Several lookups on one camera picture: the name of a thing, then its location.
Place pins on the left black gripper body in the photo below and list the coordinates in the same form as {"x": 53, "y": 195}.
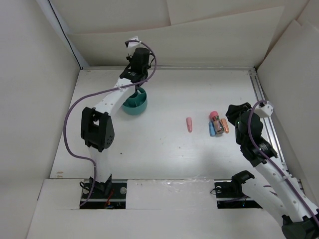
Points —
{"x": 130, "y": 58}

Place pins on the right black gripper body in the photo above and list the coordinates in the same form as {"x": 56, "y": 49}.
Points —
{"x": 234, "y": 116}

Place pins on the orange translucent eraser case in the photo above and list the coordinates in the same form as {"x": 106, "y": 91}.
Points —
{"x": 225, "y": 125}

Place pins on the pink translucent eraser case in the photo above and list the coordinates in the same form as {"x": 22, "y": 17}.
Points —
{"x": 189, "y": 124}

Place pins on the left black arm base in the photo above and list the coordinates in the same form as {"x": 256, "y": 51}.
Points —
{"x": 109, "y": 196}

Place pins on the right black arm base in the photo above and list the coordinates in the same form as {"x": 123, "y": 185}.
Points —
{"x": 229, "y": 193}

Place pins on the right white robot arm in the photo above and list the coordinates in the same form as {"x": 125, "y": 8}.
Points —
{"x": 295, "y": 213}

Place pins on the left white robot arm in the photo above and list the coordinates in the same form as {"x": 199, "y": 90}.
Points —
{"x": 97, "y": 129}

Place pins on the pink capped pencil tube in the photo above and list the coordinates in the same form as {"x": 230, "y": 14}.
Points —
{"x": 218, "y": 127}

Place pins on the blue translucent eraser case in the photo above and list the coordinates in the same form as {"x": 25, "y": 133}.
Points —
{"x": 211, "y": 129}

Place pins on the teal round organizer container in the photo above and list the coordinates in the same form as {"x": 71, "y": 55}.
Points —
{"x": 137, "y": 103}

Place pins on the aluminium rail right side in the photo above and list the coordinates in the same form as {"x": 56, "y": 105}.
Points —
{"x": 269, "y": 132}

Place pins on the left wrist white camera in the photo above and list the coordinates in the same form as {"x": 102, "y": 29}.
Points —
{"x": 131, "y": 45}

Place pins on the wrist white camera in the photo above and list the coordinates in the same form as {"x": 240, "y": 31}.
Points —
{"x": 131, "y": 45}
{"x": 264, "y": 109}

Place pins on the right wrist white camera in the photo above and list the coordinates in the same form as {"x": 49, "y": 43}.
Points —
{"x": 264, "y": 109}

